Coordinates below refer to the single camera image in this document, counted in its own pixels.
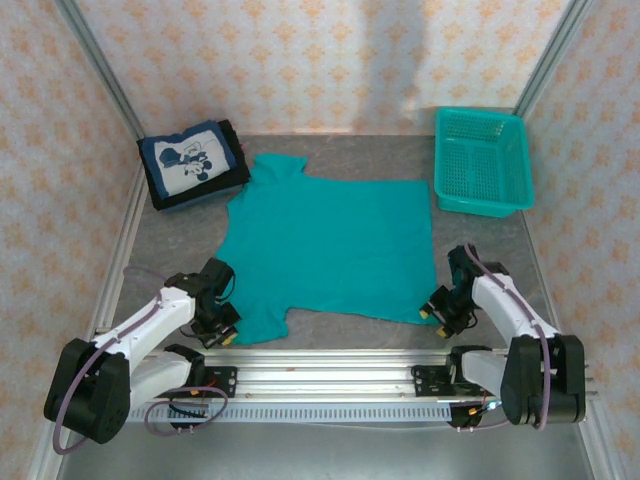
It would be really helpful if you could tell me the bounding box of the teal plastic mesh basket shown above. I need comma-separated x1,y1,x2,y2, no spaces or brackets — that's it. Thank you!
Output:
433,105,537,220

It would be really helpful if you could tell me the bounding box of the aluminium frame post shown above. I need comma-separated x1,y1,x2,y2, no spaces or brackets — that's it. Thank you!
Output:
513,0,594,119
58,0,146,144

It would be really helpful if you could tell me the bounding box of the aluminium table side rail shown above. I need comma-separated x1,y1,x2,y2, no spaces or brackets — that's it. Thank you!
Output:
89,167,151,336
519,212,564,331

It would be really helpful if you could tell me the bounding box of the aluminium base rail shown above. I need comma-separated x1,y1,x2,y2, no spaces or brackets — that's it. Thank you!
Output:
92,349,599,401

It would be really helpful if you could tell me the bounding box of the teal t-shirt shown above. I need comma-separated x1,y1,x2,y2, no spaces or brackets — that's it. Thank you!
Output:
215,152,435,347

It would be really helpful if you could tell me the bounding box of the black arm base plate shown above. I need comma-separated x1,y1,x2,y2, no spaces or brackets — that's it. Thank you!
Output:
410,364,469,399
148,366,239,400

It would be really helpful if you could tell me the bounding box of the slotted grey cable duct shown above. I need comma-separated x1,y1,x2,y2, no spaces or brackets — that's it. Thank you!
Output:
127,402,454,426

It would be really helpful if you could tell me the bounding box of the folded blue t-shirt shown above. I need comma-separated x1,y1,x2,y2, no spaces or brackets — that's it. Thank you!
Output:
159,187,244,215

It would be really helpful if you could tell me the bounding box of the folded black t-shirt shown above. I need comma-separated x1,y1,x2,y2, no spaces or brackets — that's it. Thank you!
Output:
149,118,251,211

